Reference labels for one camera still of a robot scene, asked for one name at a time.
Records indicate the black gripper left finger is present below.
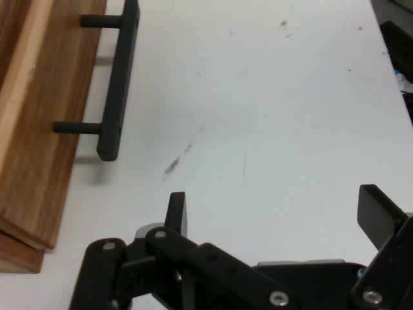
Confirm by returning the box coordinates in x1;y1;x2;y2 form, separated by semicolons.
68;191;298;310

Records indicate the black bar drawer handle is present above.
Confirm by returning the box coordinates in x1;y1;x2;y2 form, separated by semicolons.
52;0;141;162

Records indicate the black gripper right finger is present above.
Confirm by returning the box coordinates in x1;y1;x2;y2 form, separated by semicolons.
350;183;413;310

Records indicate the black object beside table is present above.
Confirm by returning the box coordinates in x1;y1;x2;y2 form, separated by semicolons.
379;20;413;85

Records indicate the wooden drawer front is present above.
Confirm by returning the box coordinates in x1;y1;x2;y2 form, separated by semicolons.
0;0;108;250

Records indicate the wooden cabinet body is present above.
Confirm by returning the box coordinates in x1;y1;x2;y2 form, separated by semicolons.
0;0;45;274

